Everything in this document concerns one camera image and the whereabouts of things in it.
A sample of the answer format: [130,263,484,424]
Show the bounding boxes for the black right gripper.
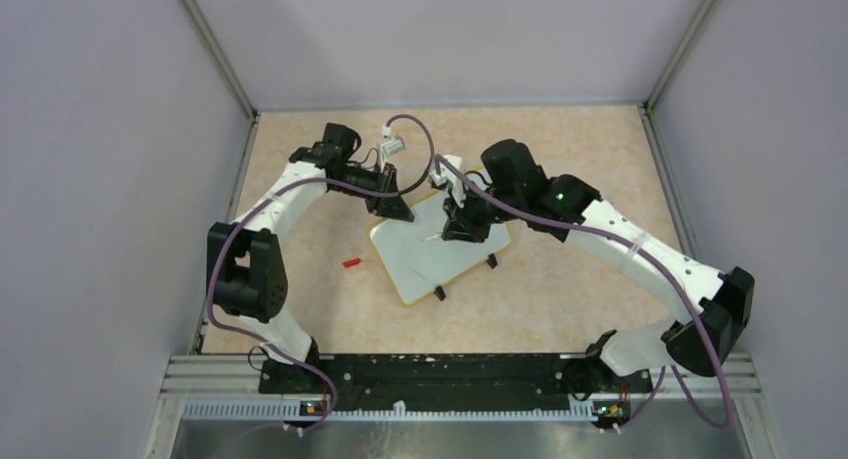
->
[442,178,523,245]

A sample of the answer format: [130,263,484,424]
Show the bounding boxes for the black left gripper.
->
[332,161,414,222]

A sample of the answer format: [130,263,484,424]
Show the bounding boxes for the yellow framed whiteboard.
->
[368,190,512,305]

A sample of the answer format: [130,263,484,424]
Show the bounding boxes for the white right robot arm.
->
[430,139,755,391]

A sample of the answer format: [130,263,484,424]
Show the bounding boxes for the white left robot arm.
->
[206,123,415,393]

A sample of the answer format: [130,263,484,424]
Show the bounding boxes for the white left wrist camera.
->
[377,124,406,158]

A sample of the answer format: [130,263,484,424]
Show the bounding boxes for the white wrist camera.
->
[377,124,406,158]
[429,155,466,207]

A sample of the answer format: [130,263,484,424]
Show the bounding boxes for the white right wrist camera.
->
[429,155,466,207]

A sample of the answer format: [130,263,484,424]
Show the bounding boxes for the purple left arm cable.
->
[205,114,437,437]

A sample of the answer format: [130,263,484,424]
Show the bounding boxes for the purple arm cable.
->
[433,156,737,431]
[205,114,437,437]

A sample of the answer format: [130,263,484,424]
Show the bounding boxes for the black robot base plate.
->
[258,353,653,412]

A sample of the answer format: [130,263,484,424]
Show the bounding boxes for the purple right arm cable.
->
[433,156,737,431]

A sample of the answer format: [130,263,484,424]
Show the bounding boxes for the aluminium frame rail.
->
[142,353,776,459]

